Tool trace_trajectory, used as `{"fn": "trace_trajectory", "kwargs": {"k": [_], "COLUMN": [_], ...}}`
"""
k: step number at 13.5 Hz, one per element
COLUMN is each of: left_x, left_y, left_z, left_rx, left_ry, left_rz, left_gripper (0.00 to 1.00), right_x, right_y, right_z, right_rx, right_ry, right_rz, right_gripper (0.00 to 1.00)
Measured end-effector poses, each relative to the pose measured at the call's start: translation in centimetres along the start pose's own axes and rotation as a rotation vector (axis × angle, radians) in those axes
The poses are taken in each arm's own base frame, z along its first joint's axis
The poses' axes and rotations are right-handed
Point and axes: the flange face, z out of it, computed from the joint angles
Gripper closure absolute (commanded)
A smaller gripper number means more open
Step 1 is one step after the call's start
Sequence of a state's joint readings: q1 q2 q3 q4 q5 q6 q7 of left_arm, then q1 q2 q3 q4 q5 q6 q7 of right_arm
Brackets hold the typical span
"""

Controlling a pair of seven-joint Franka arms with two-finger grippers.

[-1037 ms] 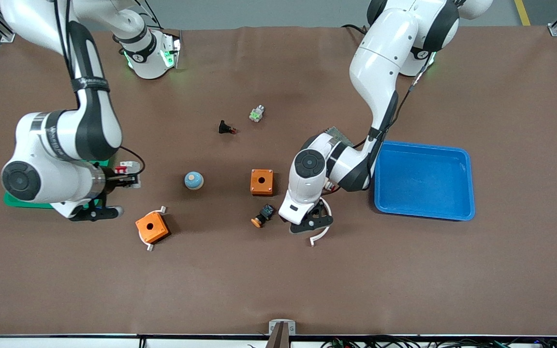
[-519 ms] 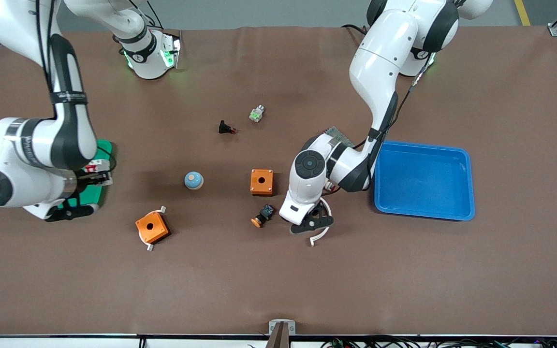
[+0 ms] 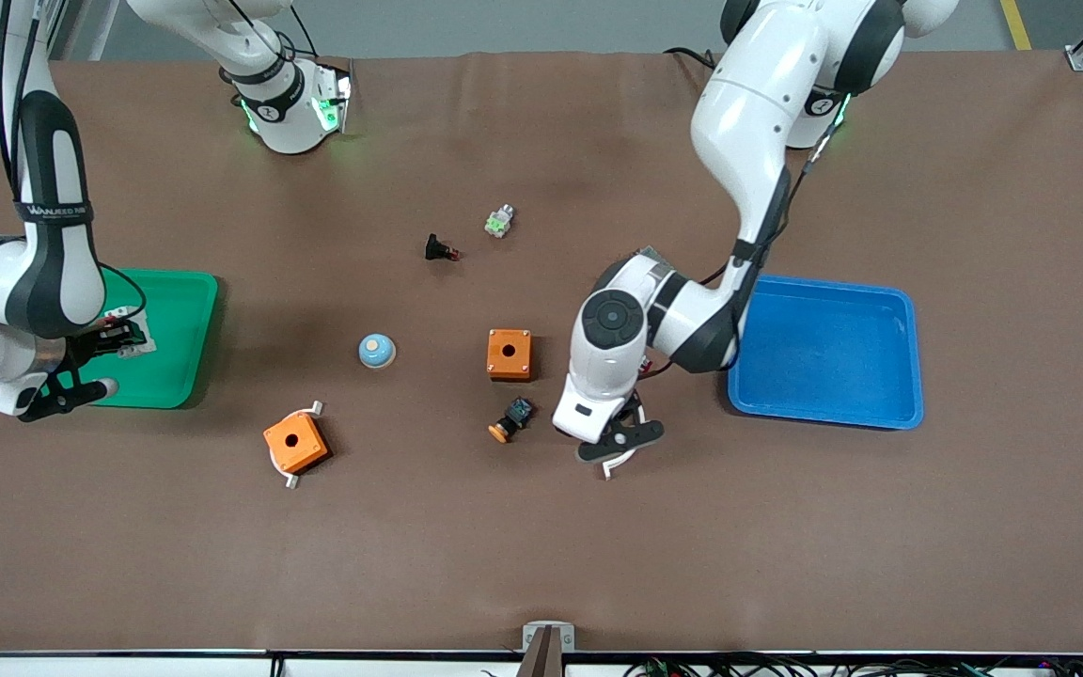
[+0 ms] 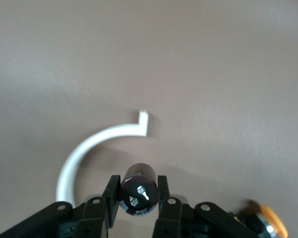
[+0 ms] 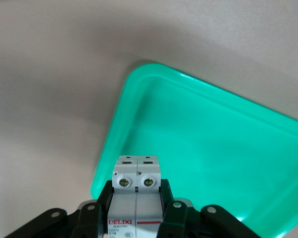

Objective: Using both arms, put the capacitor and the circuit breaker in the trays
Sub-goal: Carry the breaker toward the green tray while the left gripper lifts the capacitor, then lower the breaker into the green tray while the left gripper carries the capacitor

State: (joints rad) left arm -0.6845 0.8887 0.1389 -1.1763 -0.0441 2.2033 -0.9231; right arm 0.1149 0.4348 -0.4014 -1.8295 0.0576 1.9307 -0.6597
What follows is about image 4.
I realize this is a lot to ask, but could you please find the white half-ring pipe clamp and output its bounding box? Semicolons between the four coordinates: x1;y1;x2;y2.
55;109;149;208

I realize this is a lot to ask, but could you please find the yellow mushroom push button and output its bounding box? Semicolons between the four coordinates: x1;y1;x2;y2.
232;200;289;238

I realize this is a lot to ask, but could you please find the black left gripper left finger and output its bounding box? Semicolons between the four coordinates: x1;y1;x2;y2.
0;175;121;238

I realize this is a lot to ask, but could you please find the dark cylindrical capacitor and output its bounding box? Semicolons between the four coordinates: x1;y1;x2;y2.
118;162;159;217

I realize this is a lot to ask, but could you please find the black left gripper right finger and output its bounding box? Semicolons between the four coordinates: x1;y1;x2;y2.
152;175;264;238

